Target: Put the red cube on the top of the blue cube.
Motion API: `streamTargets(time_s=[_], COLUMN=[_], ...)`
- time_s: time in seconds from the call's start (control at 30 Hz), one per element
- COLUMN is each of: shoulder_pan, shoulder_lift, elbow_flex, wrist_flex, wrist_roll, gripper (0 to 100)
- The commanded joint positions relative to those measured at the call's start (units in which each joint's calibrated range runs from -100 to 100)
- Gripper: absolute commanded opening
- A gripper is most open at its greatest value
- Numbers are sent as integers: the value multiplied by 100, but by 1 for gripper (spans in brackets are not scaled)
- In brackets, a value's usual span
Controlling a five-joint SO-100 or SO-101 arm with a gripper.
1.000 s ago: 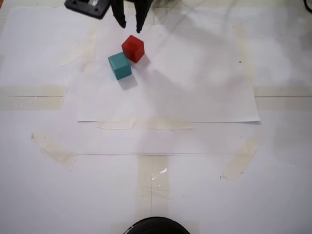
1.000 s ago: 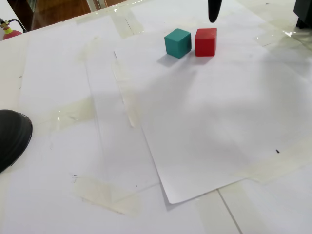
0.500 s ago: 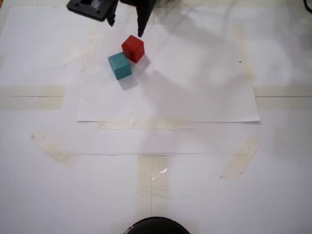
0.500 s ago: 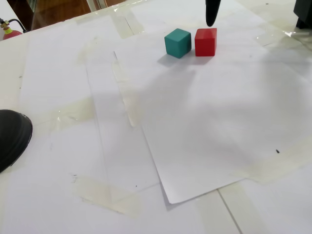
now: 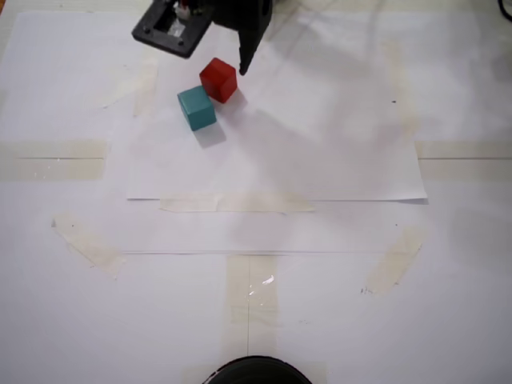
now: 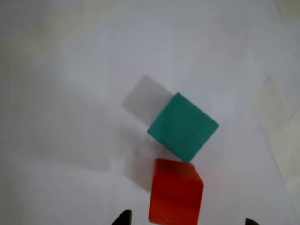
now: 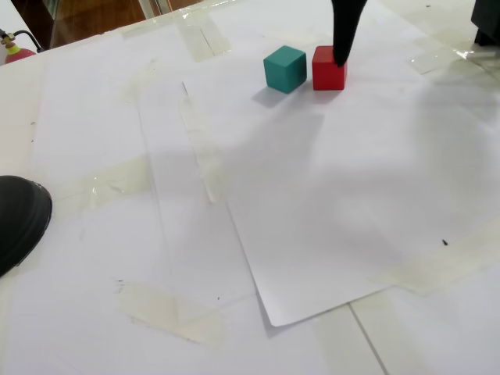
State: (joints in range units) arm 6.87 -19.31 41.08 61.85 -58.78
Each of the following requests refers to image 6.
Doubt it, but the red cube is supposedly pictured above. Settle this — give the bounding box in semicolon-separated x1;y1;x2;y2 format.
148;158;204;225

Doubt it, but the teal cube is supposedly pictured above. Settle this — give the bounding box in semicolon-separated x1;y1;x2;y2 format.
147;91;220;164

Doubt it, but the yellowed clear tape strip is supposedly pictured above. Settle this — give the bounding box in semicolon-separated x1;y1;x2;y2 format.
253;77;300;169

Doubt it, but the small white paper sheet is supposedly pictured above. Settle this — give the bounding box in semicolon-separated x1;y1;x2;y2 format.
0;0;300;225

